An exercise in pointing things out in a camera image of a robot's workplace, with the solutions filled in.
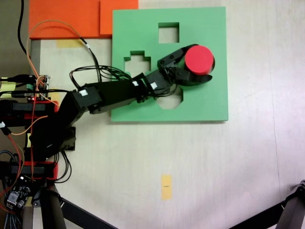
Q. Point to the yellow sticky note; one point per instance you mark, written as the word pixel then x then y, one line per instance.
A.
pixel 7 86

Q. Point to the black tripod brace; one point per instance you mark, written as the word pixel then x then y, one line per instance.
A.
pixel 88 218
pixel 259 219

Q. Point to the red and black table clamp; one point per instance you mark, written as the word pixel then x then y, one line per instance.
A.
pixel 45 108
pixel 47 170

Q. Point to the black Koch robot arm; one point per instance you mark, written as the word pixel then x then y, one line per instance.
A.
pixel 112 95

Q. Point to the green shape sorter board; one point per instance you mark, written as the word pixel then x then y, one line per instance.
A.
pixel 209 102

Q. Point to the black power converter board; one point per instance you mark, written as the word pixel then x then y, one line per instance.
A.
pixel 19 193

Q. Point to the red cylinder block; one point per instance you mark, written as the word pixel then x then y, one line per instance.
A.
pixel 199 59

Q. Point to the large orange flat block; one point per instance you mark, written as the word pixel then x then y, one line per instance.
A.
pixel 64 16

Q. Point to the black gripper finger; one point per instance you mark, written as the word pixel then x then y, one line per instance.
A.
pixel 170 59
pixel 190 80

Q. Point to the yellow tape strip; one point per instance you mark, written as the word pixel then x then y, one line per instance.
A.
pixel 166 187
pixel 69 43

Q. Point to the dark tripod leg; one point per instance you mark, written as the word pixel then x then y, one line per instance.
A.
pixel 53 212

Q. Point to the grey tripod leg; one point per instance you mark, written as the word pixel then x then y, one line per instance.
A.
pixel 291 210

